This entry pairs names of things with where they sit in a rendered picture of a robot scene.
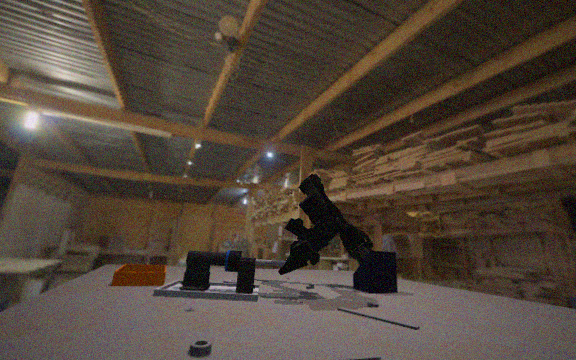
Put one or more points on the orange rectangular tray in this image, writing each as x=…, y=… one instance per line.
x=139, y=275

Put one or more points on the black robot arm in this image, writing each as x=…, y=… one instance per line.
x=324, y=214

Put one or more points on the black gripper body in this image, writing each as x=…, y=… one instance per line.
x=310, y=247

